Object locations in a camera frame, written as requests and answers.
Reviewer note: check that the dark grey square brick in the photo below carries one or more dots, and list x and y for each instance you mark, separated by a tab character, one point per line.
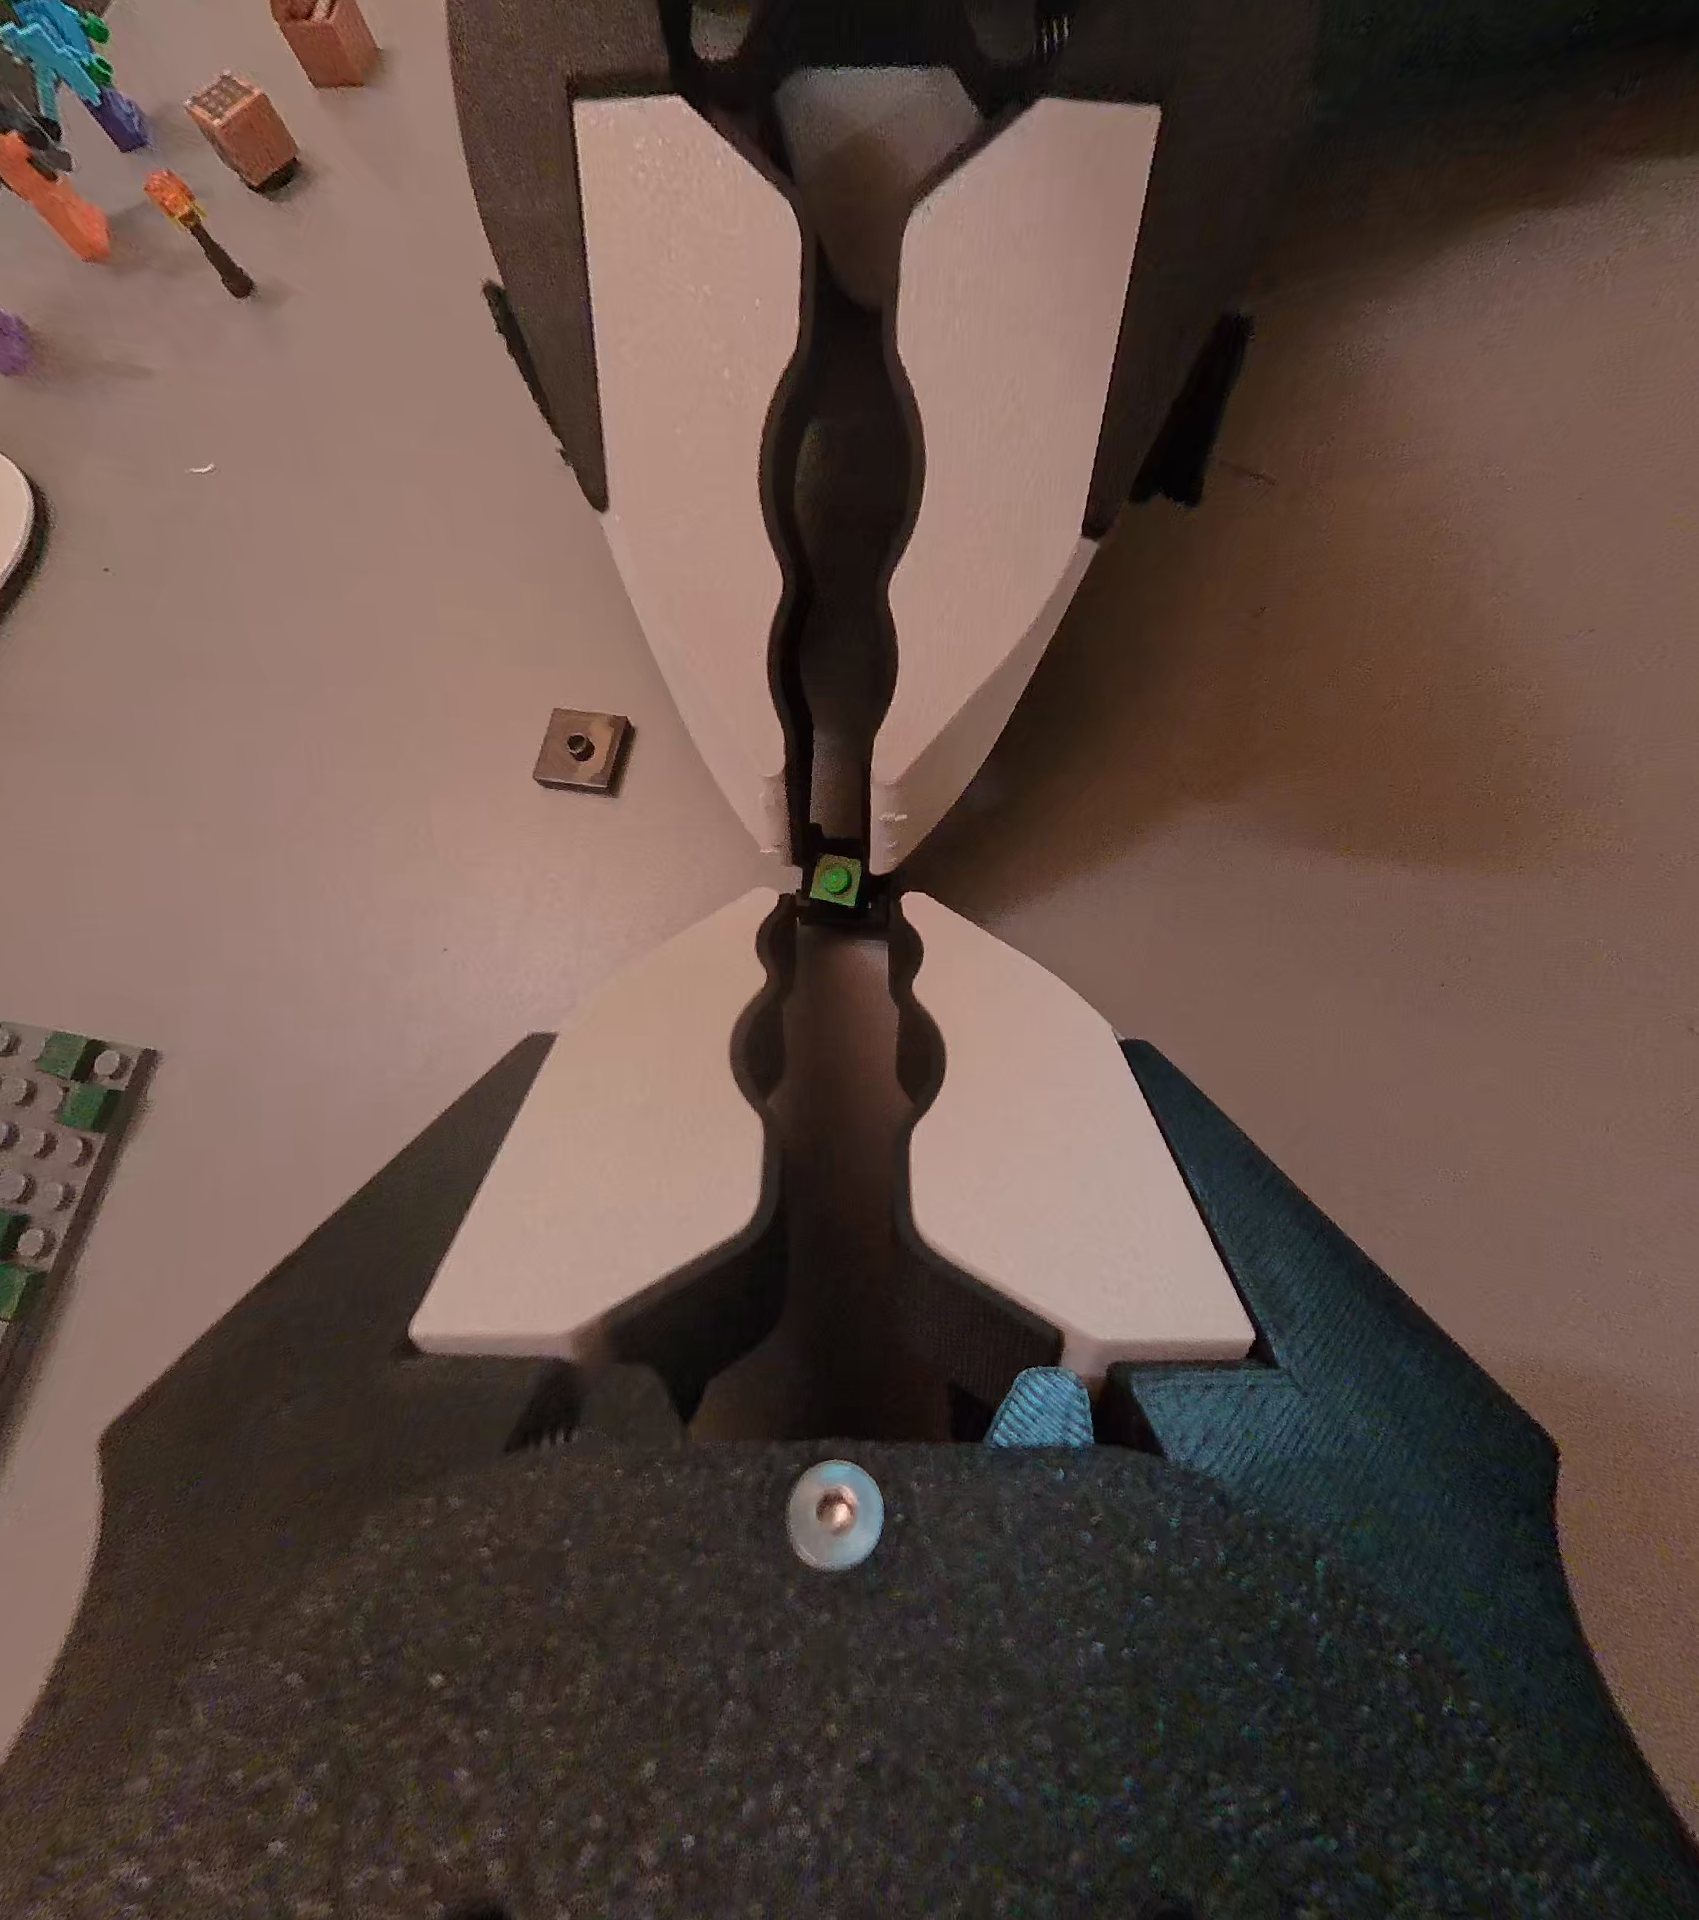
601	766

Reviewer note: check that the grey desk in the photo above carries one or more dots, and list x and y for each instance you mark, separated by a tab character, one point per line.
1390	822

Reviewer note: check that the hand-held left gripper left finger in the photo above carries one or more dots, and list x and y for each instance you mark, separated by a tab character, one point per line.
613	1185

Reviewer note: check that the green small brick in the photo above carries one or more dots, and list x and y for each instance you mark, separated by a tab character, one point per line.
832	876

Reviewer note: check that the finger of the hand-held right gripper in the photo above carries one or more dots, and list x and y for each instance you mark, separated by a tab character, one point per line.
1017	376
683	376

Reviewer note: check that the cyan toy figure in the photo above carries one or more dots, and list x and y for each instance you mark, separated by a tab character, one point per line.
56	45

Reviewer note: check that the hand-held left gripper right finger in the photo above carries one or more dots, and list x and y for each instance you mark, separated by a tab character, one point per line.
1072	1185

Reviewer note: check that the toy torch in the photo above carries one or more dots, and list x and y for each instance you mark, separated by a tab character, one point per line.
174	196

